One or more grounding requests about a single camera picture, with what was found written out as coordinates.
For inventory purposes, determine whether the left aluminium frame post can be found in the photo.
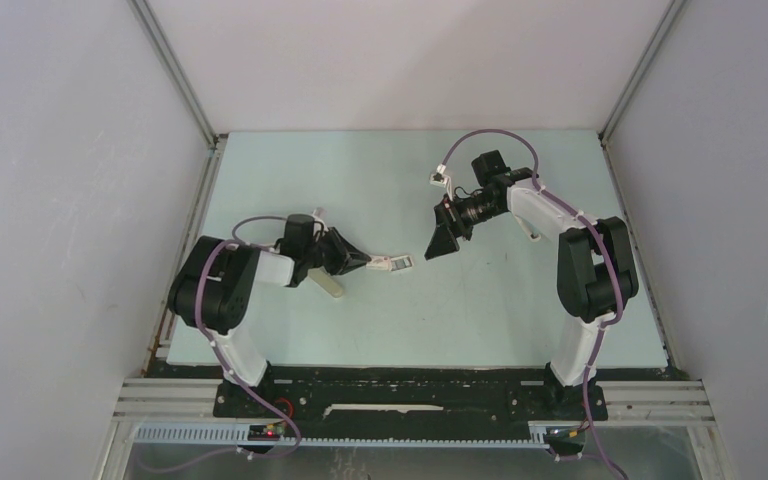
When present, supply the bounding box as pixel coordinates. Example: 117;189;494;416
127;0;219;149

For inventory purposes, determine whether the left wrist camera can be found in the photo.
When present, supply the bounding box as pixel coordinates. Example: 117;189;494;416
311;207;328;231

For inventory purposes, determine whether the white staple box sleeve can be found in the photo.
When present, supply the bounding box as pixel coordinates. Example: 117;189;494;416
365;256;392;272

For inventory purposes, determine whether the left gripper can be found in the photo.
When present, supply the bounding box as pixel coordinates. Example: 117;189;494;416
302;227;370;276

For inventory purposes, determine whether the aluminium frame post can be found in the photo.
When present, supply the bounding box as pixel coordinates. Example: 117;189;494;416
599;0;689;147
127;0;219;149

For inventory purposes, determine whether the right aluminium frame post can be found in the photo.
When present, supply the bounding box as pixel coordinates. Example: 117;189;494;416
599;0;689;147

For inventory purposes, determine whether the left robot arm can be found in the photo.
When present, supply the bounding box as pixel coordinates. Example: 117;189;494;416
167;214;373;417

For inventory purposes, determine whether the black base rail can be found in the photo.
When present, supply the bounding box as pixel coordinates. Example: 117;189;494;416
213;366;608;442

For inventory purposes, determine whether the olive green stapler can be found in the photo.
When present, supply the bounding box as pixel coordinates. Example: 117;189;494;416
308;268;345;299

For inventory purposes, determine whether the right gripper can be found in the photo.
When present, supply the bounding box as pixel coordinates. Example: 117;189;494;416
426;192;504;259

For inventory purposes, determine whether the light blue stapler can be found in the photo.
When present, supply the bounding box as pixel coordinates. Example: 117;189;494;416
524;225;542;242

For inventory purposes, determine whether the staple tray box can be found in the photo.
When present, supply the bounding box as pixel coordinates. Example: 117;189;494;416
389;255;415;272

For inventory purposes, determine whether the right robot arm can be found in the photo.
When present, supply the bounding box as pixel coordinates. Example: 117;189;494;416
424;150;639;418

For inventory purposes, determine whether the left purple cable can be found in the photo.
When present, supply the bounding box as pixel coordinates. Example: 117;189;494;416
135;215;302;475

